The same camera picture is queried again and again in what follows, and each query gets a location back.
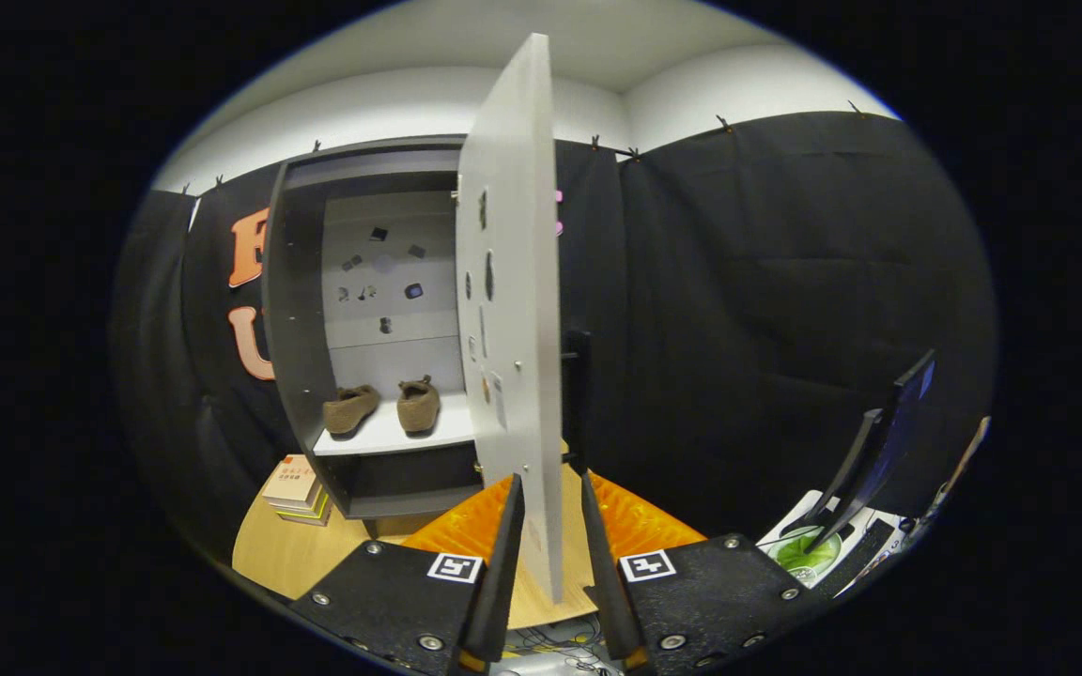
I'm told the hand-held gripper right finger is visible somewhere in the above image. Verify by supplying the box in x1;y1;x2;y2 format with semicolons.
580;469;828;672

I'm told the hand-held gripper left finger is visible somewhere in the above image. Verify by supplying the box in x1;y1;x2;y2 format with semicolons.
287;472;527;675

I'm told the black door handle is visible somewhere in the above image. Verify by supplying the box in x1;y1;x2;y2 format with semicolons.
562;329;592;470

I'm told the brown fluffy shoe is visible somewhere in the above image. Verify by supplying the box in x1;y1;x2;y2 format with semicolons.
322;384;382;437
396;375;441;435

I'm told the dark grey shoe cabinet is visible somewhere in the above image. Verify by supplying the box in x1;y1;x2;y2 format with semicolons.
261;134;486;520

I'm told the yellow edged book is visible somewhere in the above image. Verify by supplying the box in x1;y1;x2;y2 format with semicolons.
269;484;333;528

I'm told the green round dish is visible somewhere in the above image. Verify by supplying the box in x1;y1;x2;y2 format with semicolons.
771;530;844;588

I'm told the black keyboard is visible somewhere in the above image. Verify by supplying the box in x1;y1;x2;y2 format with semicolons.
813;516;899;597

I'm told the dark computer monitor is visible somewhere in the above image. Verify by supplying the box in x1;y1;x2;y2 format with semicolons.
804;349;938;552

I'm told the black backdrop cloth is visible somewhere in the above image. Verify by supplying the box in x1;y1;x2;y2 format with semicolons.
109;111;1002;564

